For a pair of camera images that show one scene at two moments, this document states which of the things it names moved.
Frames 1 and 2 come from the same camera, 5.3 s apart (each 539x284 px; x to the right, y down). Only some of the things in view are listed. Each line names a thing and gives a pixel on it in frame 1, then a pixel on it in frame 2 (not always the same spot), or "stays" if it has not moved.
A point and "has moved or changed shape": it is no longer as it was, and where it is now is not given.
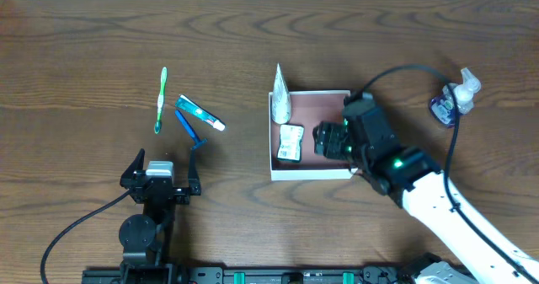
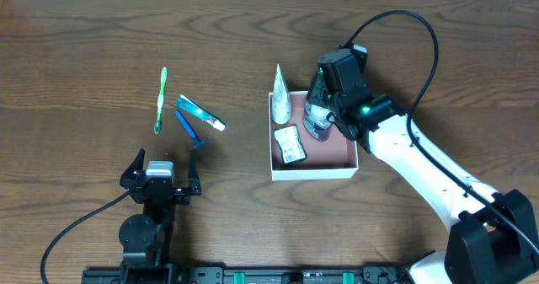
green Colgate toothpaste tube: (199, 112) stays
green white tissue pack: (289, 147) has moved or changed shape
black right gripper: (330, 139) → (317, 93)
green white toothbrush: (161, 100) stays
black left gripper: (159, 190) stays
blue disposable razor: (196, 139) stays
